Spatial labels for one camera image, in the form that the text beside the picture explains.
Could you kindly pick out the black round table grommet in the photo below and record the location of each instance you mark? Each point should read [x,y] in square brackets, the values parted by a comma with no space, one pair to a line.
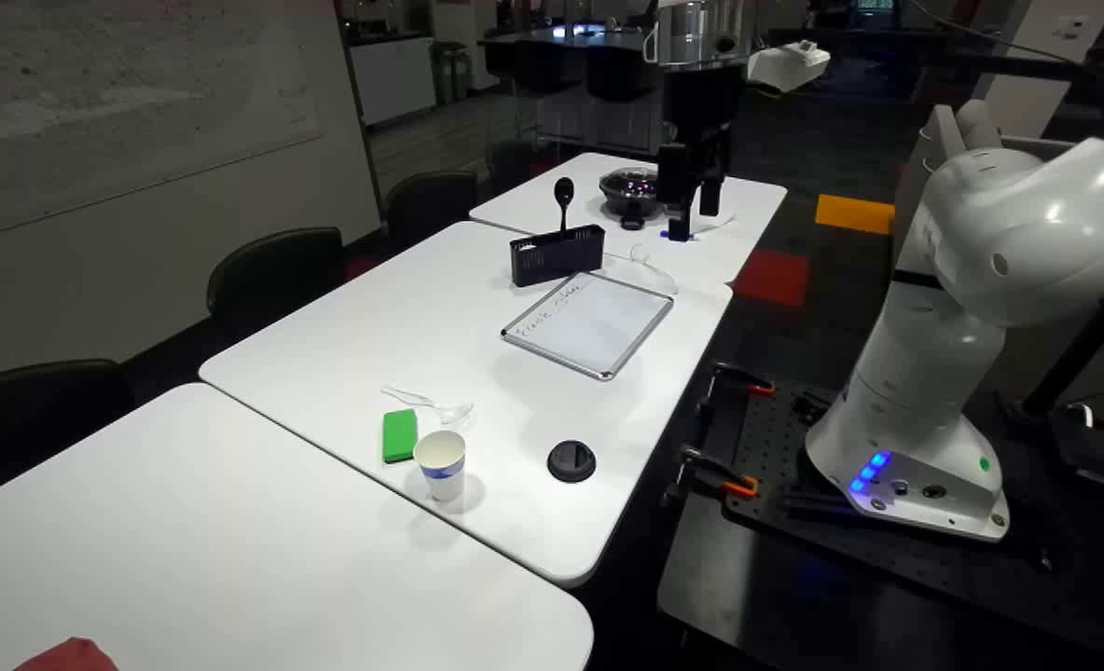
[571,460]

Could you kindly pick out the red flat object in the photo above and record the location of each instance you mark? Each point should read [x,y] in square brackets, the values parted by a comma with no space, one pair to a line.
[68,656]

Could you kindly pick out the black office chair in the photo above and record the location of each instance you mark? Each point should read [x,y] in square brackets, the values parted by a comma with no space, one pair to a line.
[429,208]
[274,276]
[31,415]

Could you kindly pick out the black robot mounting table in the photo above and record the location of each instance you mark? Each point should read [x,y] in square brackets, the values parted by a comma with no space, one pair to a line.
[875,598]

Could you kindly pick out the black basket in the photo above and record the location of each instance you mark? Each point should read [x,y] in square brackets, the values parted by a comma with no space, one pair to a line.
[557,256]

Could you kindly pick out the clear plastic spoon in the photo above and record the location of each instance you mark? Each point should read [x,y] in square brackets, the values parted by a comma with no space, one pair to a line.
[432,405]

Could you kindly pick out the black stand pole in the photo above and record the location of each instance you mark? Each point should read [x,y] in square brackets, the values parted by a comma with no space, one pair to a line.
[1079,350]

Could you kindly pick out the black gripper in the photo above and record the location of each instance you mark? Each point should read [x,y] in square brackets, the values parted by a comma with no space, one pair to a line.
[703,100]

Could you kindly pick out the large wall whiteboard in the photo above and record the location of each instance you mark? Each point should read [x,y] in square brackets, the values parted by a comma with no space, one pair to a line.
[118,100]

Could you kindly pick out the silver-framed small whiteboard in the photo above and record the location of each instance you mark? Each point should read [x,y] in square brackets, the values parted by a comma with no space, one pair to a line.
[591,321]

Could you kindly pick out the white paper cup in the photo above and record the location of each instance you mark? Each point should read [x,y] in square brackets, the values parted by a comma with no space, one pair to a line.
[441,473]

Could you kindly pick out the white background object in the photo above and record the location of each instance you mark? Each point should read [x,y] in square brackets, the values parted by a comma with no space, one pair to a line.
[789,64]

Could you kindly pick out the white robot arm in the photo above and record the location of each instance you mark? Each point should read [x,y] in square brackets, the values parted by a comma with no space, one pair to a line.
[927,376]

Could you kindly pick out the shiny round bowl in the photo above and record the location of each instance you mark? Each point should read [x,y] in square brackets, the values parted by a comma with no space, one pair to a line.
[627,188]

